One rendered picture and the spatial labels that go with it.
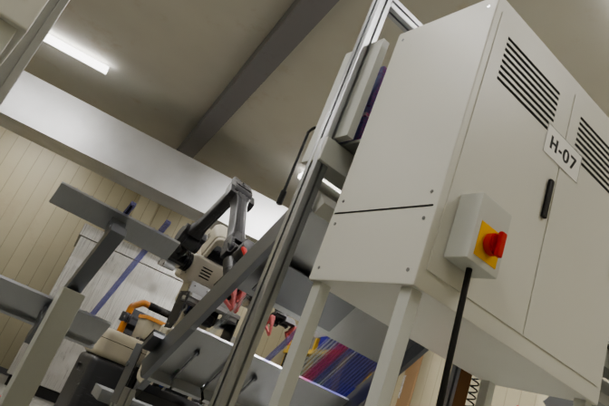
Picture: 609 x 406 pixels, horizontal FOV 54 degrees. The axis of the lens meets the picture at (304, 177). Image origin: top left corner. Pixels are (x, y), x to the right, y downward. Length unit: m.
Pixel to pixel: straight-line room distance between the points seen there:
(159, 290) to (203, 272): 5.87
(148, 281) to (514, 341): 7.38
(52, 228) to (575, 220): 8.94
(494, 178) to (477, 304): 0.27
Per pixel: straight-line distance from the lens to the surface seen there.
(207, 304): 1.70
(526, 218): 1.42
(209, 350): 1.85
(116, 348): 2.82
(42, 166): 10.14
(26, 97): 6.87
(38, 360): 1.67
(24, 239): 9.93
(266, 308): 1.42
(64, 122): 6.79
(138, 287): 8.46
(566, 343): 1.55
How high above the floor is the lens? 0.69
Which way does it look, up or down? 22 degrees up
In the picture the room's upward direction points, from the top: 22 degrees clockwise
